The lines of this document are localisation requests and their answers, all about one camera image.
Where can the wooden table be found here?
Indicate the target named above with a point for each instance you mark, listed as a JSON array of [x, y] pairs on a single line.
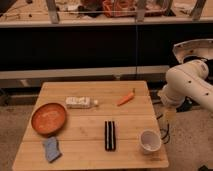
[[82, 139]]

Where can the white paper cup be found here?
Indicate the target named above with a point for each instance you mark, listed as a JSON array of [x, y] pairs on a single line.
[[150, 141]]

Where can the orange bowl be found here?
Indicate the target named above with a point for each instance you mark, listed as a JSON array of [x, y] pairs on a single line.
[[49, 118]]

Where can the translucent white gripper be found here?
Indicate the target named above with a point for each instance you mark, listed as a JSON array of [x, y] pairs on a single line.
[[168, 114]]

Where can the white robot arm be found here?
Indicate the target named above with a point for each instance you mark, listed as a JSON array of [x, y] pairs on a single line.
[[186, 80]]

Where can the blue cloth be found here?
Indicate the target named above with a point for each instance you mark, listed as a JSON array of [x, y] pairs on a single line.
[[52, 151]]

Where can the red crate in background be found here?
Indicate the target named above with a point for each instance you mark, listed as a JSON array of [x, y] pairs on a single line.
[[118, 8]]

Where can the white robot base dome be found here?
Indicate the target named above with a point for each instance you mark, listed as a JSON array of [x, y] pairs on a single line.
[[202, 48]]

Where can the black striped rectangular block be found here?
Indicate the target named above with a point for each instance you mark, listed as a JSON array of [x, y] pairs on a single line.
[[110, 136]]

